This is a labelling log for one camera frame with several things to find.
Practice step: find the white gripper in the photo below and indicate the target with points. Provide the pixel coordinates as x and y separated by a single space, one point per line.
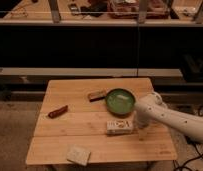
141 120

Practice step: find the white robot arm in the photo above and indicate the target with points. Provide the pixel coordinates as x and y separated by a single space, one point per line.
152 106

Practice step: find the green round plate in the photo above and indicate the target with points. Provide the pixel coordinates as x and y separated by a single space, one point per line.
120 101

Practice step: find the brown wooden brush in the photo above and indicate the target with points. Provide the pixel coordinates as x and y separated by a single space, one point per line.
97 95

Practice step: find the wooden table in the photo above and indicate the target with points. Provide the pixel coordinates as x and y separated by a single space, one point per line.
84 125

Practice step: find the beige sponge block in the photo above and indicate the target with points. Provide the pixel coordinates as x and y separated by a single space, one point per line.
78 155

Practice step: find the brown sausage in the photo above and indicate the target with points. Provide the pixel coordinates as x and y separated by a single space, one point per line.
58 112

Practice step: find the red tray on shelf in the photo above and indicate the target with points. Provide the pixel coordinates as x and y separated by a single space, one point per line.
131 8

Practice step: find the dark phone on shelf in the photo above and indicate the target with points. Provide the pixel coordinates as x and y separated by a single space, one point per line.
74 9

